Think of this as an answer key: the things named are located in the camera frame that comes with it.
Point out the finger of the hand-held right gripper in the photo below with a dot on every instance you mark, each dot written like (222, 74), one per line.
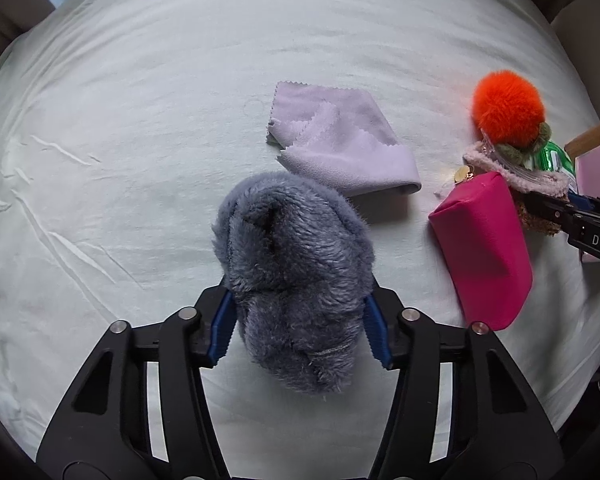
(555, 210)

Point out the pale green bed sheet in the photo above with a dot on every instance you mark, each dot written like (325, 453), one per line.
(130, 160)

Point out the brown fuzzy scrunchie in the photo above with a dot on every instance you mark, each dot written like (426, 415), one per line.
(532, 215)

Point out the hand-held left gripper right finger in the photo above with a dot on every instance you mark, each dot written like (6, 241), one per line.
(376, 327)

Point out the green fuzzy scrunchie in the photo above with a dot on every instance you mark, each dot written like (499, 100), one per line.
(522, 152)

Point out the gold round charm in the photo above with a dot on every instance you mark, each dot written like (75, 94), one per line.
(463, 174)

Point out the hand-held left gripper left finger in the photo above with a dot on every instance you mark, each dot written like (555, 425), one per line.
(223, 321)

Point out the green plastic packet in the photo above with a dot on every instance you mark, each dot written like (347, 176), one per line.
(555, 157)

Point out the orange fluffy pompom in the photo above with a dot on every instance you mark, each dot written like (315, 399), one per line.
(507, 105)

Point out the cardboard box with pink lining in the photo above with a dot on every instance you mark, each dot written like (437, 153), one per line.
(597, 165)

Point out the lavender microfibre cloth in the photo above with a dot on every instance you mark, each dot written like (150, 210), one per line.
(340, 140)

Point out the grey fluffy plush sock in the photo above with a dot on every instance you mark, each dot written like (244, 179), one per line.
(292, 280)

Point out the pink zip pouch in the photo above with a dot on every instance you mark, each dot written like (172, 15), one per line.
(485, 252)

